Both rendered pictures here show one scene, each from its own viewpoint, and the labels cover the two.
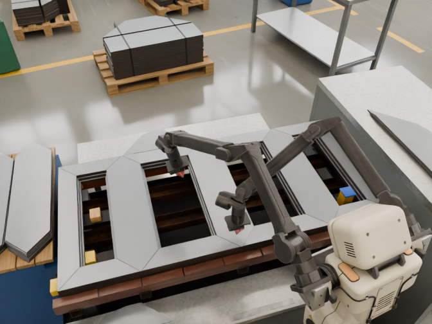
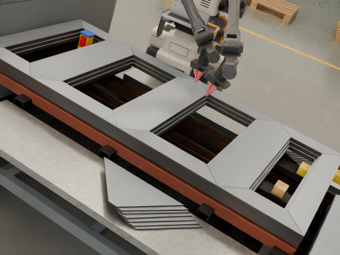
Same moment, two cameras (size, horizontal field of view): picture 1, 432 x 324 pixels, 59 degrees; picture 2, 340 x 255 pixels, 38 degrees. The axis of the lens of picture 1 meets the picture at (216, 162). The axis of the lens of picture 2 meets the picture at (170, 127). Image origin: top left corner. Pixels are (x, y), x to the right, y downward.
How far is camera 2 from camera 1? 3.15 m
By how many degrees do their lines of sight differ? 100
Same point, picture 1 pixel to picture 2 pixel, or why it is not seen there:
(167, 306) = not seen: hidden behind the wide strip
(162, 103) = not seen: outside the picture
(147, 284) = not seen: hidden behind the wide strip
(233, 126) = (16, 138)
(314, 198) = (112, 50)
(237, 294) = (205, 110)
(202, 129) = (52, 166)
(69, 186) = (300, 206)
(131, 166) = (218, 169)
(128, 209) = (257, 148)
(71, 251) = (324, 164)
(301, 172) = (87, 56)
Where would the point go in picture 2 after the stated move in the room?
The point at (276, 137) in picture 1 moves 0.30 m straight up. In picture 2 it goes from (45, 72) to (57, 5)
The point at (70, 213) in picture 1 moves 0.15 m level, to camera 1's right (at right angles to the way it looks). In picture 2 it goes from (312, 185) to (283, 163)
